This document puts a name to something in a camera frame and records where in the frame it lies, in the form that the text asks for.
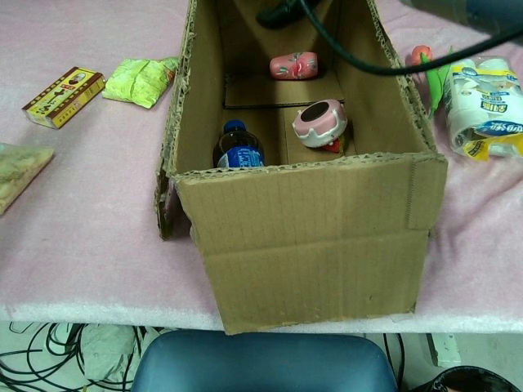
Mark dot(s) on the green crumpled snack packet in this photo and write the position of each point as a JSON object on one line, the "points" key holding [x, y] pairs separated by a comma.
{"points": [[137, 83]]}

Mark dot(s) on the cola bottle blue label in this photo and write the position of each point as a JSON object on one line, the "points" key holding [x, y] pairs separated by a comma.
{"points": [[239, 149]]}

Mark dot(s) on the pink fleece tablecloth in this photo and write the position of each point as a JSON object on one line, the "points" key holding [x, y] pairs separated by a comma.
{"points": [[102, 245]]}

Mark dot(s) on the yellow red small box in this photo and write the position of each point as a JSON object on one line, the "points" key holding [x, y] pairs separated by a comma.
{"points": [[63, 98]]}

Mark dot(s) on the black trash bin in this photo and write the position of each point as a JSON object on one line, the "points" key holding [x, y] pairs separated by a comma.
{"points": [[470, 381]]}

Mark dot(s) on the pink patterned pouch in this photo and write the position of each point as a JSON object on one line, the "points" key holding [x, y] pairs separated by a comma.
{"points": [[292, 65]]}

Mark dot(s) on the white plastic bag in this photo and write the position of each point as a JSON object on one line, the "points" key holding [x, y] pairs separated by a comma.
{"points": [[107, 351]]}

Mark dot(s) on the toilet paper roll pack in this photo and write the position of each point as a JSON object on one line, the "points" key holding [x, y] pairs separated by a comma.
{"points": [[478, 106]]}

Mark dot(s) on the beige snack bag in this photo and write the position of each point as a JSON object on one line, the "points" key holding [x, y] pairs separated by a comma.
{"points": [[18, 171]]}

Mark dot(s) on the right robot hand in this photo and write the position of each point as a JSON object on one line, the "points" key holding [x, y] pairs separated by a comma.
{"points": [[282, 14]]}

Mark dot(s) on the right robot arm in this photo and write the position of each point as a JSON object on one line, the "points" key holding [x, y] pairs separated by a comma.
{"points": [[482, 12]]}

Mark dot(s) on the pink white round toy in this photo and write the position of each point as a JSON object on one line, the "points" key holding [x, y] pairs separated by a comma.
{"points": [[320, 122]]}

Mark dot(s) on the artificial orange tulip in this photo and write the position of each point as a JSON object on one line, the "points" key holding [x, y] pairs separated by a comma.
{"points": [[435, 81]]}

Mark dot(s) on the large brown cardboard box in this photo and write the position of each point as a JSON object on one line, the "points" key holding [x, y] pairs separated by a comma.
{"points": [[310, 245]]}

